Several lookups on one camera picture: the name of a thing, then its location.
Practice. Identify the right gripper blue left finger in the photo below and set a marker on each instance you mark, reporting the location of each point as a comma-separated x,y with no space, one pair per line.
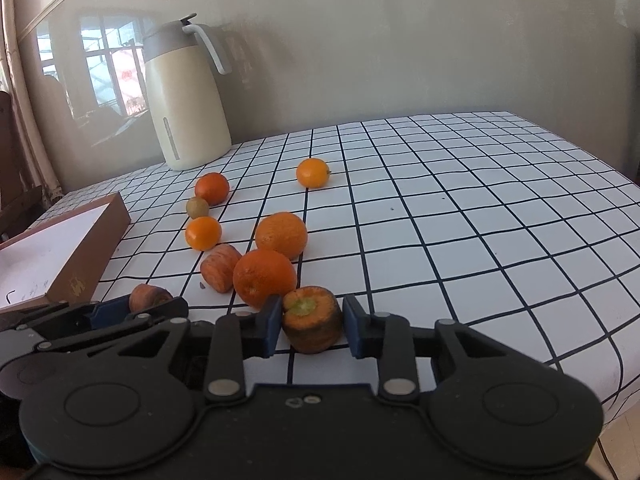
237,337

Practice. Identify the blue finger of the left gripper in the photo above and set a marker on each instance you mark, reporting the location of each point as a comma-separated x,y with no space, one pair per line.
115,314

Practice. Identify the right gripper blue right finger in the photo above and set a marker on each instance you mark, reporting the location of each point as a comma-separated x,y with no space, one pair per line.
394,343

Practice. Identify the carrot end piece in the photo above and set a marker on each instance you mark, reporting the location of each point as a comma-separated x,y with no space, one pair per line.
145,296

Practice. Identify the large orange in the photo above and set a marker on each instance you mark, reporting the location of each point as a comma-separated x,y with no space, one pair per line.
262,273

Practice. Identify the carrot top piece with stem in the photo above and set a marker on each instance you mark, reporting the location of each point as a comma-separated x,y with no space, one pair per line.
311,319

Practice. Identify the small orange front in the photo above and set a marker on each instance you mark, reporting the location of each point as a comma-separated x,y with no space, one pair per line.
203,233

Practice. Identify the small brown kiwi fruit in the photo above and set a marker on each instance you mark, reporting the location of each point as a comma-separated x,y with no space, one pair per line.
197,207

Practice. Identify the large orange pale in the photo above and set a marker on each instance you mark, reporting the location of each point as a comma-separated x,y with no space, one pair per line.
282,232

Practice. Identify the dark red-orange tangerine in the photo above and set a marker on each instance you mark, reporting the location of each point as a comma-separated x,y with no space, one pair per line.
214,188

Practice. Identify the yellow-orange tangerine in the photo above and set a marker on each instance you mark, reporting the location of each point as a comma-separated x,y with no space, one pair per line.
312,173

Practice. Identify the brown shallow cardboard box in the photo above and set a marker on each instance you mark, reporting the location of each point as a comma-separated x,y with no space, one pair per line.
62,259

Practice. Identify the white black grid tablecloth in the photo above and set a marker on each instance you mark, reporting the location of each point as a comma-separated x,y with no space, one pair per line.
484,218

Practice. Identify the beige patterned curtain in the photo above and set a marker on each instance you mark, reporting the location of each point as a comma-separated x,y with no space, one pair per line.
38,166

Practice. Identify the cream thermos jug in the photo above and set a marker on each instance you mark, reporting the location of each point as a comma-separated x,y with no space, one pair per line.
181,60

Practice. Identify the dark wooden sofa frame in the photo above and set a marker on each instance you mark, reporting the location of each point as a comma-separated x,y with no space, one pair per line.
21,199

